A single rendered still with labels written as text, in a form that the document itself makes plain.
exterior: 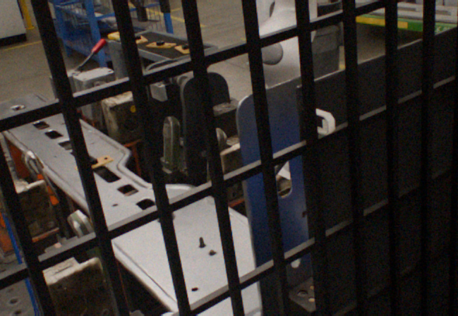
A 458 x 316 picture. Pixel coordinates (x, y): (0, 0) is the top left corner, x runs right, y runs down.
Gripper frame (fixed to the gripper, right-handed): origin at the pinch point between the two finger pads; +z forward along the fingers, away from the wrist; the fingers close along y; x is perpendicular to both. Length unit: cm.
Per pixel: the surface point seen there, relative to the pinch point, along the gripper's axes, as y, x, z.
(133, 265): 64, 45, 25
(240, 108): 71, 75, -8
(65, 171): 44, 5, 25
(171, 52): 4.7, 7.9, 8.7
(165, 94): 26.2, 23.2, 11.1
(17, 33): -338, -554, 113
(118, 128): 22.7, 1.6, 23.3
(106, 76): 10.9, -11.6, 14.6
